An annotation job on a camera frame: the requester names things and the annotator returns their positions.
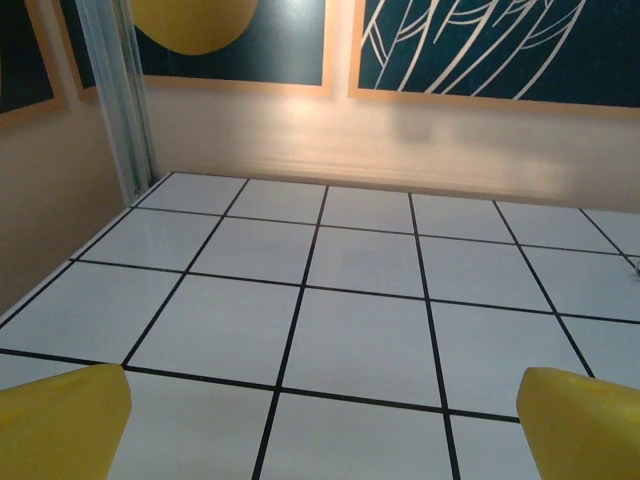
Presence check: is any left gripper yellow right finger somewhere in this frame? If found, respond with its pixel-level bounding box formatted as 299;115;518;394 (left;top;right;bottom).
517;367;640;480

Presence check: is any aluminium frame post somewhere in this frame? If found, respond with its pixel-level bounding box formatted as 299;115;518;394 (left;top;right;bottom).
77;0;162;204

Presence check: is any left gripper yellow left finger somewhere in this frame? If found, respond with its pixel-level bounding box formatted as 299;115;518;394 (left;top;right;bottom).
0;363;132;480

